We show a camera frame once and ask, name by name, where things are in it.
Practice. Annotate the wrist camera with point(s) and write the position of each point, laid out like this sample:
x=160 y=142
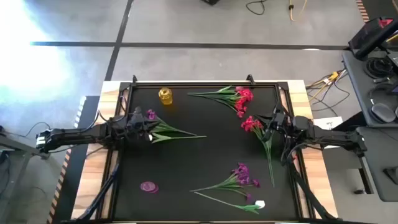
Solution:
x=276 y=109
x=137 y=110

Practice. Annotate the black table mat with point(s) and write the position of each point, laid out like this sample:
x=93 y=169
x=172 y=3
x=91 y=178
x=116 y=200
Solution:
x=202 y=155

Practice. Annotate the black frame clamp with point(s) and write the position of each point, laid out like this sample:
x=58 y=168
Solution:
x=134 y=78
x=250 y=79

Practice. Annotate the black diagonal frame strut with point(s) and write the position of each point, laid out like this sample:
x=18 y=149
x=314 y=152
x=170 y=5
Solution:
x=308 y=193
x=102 y=193

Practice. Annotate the red artificial flower bunch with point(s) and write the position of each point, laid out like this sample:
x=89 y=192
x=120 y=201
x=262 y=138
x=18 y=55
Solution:
x=245 y=95
x=248 y=124

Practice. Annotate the pink glass vase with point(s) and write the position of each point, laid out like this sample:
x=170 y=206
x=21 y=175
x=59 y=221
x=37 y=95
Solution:
x=148 y=186

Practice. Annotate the purple artificial flower bunch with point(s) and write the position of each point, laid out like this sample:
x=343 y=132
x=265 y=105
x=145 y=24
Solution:
x=151 y=114
x=242 y=174

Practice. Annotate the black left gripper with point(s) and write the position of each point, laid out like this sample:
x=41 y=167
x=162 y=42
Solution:
x=136 y=127

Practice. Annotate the gray headphones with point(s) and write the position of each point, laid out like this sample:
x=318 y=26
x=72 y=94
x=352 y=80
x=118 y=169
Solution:
x=383 y=112

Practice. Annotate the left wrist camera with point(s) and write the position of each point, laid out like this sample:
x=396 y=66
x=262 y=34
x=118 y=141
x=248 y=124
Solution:
x=137 y=110

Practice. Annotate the yellow glass vase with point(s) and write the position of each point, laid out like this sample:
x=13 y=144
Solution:
x=165 y=96

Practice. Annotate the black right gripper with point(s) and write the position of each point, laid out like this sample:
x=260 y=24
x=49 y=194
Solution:
x=281 y=124

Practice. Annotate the gray metal stand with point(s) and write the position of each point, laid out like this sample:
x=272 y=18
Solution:
x=18 y=147

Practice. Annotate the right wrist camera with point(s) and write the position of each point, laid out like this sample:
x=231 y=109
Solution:
x=276 y=109

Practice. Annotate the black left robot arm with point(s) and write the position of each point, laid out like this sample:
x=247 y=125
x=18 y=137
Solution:
x=77 y=135

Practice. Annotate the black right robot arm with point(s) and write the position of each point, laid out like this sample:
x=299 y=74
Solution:
x=329 y=137

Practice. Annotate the black monitor on stand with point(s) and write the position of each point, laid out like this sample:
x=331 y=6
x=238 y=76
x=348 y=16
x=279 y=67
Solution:
x=370 y=34

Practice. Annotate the black board with striped edge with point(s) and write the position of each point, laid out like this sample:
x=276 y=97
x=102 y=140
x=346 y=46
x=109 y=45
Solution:
x=71 y=174

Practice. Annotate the white artificial tulip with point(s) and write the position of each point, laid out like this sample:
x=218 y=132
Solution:
x=161 y=137
x=260 y=204

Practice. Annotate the white paper sheet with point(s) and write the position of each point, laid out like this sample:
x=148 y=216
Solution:
x=329 y=123

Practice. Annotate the gray desk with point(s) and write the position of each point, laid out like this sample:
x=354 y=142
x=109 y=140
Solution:
x=357 y=87

